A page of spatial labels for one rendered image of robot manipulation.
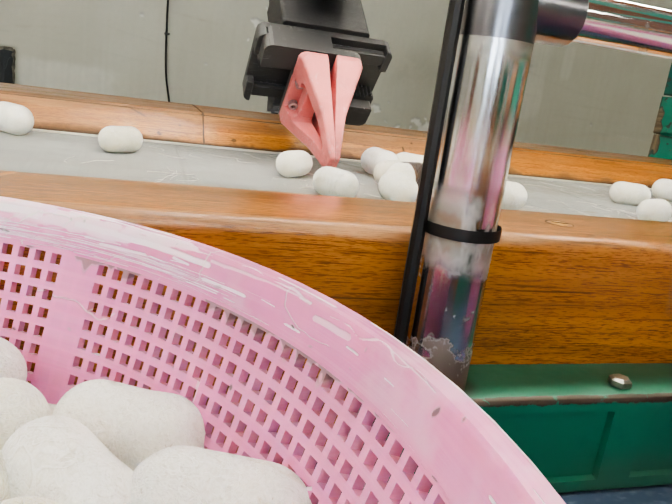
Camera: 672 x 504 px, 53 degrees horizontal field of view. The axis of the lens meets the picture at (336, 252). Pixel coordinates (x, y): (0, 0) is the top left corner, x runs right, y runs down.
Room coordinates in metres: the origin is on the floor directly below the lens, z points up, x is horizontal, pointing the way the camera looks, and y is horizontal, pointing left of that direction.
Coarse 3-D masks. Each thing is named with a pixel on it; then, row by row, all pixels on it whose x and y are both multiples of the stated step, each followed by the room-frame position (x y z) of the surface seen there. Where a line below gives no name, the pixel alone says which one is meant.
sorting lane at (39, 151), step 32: (0, 160) 0.38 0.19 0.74; (32, 160) 0.39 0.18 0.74; (64, 160) 0.41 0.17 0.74; (96, 160) 0.42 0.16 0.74; (128, 160) 0.44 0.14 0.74; (160, 160) 0.46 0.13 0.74; (192, 160) 0.47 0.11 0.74; (224, 160) 0.50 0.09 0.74; (256, 160) 0.52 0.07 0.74; (352, 160) 0.59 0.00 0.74; (288, 192) 0.40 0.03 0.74; (544, 192) 0.57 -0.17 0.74; (576, 192) 0.60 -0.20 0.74; (608, 192) 0.63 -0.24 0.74
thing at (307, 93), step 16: (304, 64) 0.49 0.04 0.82; (320, 64) 0.49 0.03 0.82; (288, 80) 0.51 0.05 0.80; (304, 80) 0.49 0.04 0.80; (320, 80) 0.48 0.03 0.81; (288, 96) 0.51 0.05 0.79; (304, 96) 0.50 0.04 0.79; (320, 96) 0.48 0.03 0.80; (368, 96) 0.55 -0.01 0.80; (288, 112) 0.52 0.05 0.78; (304, 112) 0.51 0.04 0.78; (320, 112) 0.48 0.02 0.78; (352, 112) 0.54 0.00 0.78; (368, 112) 0.55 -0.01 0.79; (288, 128) 0.52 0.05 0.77; (304, 128) 0.50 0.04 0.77; (320, 128) 0.48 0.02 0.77; (304, 144) 0.50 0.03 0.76; (320, 144) 0.49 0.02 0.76; (320, 160) 0.48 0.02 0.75
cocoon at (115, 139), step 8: (104, 128) 0.46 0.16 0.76; (112, 128) 0.46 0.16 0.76; (120, 128) 0.46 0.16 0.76; (128, 128) 0.46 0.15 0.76; (104, 136) 0.45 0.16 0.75; (112, 136) 0.45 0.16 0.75; (120, 136) 0.45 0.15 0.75; (128, 136) 0.46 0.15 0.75; (136, 136) 0.47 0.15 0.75; (104, 144) 0.45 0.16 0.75; (112, 144) 0.45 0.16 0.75; (120, 144) 0.45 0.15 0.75; (128, 144) 0.46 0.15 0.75; (136, 144) 0.46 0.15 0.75; (112, 152) 0.46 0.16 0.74; (120, 152) 0.46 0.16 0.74; (128, 152) 0.47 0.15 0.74
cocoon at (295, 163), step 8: (288, 152) 0.46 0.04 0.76; (296, 152) 0.46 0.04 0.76; (304, 152) 0.47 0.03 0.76; (280, 160) 0.45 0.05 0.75; (288, 160) 0.45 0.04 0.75; (296, 160) 0.45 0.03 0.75; (304, 160) 0.46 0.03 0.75; (280, 168) 0.45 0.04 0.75; (288, 168) 0.45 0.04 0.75; (296, 168) 0.45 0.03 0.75; (304, 168) 0.46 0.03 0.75; (288, 176) 0.45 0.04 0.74; (296, 176) 0.46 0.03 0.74
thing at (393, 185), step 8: (384, 176) 0.42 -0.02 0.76; (392, 176) 0.41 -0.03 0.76; (400, 176) 0.41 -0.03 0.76; (408, 176) 0.41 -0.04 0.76; (384, 184) 0.41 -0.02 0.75; (392, 184) 0.40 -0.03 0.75; (400, 184) 0.40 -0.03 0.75; (408, 184) 0.40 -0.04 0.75; (416, 184) 0.41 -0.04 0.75; (384, 192) 0.41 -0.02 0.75; (392, 192) 0.40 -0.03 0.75; (400, 192) 0.40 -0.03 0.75; (408, 192) 0.40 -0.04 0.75; (416, 192) 0.40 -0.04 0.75; (392, 200) 0.40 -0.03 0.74; (400, 200) 0.40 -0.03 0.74; (408, 200) 0.40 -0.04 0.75
